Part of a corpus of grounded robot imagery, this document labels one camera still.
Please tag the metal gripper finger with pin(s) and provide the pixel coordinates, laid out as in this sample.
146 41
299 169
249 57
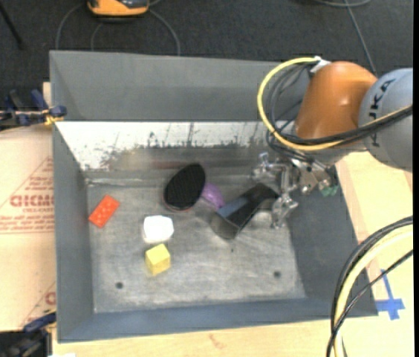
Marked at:
267 169
283 208

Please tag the shiny black box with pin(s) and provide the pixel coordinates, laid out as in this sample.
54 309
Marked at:
239 210

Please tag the grey metal bin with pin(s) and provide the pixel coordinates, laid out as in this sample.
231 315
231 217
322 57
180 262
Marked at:
194 273

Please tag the white cube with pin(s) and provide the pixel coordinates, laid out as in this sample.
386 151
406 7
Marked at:
158 229

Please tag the yellow cube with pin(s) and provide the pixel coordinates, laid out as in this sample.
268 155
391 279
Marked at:
157 259

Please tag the orange-red flat block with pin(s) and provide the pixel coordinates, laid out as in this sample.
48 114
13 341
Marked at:
104 211

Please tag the brown cardboard board red print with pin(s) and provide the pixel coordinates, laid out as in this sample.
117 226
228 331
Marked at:
16 244

